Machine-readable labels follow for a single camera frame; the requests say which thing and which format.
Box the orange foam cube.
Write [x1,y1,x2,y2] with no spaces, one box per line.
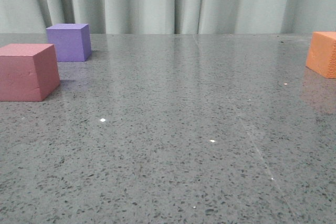
[306,31,335,79]

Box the purple foam cube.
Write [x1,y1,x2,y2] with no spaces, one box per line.
[46,24,92,62]

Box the pale green curtain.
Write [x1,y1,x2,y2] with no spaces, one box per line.
[1,0,335,34]

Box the pink foam cube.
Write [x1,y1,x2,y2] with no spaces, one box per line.
[1,44,60,102]

